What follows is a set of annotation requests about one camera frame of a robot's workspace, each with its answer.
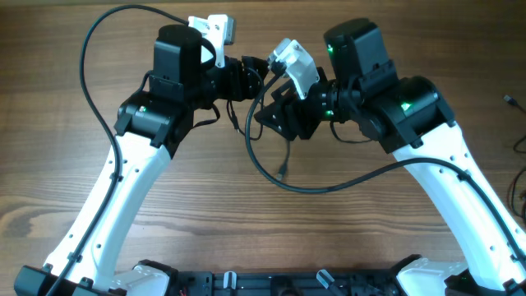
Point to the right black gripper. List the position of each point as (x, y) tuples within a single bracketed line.
[(293, 113)]

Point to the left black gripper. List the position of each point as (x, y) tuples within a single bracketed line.
[(243, 83)]

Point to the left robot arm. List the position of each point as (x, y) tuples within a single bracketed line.
[(190, 72)]

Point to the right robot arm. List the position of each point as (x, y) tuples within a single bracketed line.
[(412, 121)]

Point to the right grey rail clip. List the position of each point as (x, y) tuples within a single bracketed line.
[(325, 279)]

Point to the grey rail clip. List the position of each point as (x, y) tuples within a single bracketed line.
[(325, 279), (230, 280)]

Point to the left grey rail clip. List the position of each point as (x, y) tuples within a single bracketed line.
[(230, 280)]

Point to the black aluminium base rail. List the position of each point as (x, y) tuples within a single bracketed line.
[(351, 283)]

